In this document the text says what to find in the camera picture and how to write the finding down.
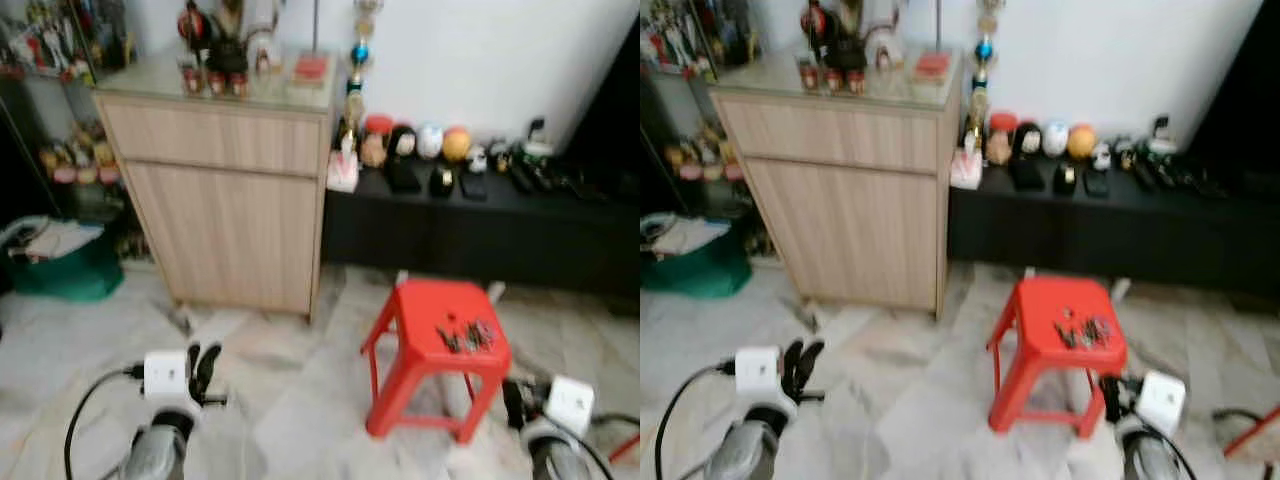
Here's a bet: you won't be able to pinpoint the black remote controls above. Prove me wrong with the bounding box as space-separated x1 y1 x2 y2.
508 155 563 194
1130 150 1188 192

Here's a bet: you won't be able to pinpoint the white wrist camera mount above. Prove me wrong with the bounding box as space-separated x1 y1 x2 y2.
143 348 194 413
543 375 597 441
1135 370 1188 436
735 345 785 407

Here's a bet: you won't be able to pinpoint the red-capped figurine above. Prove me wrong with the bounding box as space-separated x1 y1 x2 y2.
985 112 1018 166
360 115 393 169

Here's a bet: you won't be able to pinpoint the light wooden cabinet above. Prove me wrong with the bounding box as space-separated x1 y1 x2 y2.
93 58 347 323
708 52 967 321

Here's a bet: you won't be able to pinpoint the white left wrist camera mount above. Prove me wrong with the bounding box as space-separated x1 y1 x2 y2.
735 345 785 407
143 348 194 413

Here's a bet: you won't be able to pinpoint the red plastic stool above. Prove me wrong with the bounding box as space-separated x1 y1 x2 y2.
360 278 513 444
987 275 1129 441

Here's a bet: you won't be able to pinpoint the glass display shelf with figurines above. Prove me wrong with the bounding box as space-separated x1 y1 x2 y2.
0 0 136 216
640 0 761 216

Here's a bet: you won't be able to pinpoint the flat red box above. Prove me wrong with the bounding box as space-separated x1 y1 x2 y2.
912 51 953 84
291 54 332 87

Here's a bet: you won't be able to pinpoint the pink white tissue pack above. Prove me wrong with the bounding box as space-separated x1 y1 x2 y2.
327 138 362 193
949 143 986 191

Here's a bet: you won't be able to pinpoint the metal key bunch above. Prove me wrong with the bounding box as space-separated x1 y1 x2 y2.
1055 312 1113 349
437 318 498 354

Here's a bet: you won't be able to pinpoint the tall gold blue trophy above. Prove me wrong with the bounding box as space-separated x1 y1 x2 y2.
965 0 1007 147
342 0 387 151

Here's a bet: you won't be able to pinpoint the black low tv bench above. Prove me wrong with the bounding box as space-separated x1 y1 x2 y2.
322 160 641 301
947 155 1280 301

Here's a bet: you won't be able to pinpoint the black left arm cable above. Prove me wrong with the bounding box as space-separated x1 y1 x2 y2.
63 365 147 480
655 360 739 480

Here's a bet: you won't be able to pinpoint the green basket with papers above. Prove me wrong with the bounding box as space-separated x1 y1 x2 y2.
3 215 126 303
640 212 754 299

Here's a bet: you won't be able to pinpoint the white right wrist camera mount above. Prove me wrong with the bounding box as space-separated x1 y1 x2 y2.
543 375 597 441
1135 370 1188 436

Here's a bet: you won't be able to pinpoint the black television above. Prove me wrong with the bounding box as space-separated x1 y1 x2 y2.
562 20 641 191
1185 0 1280 173

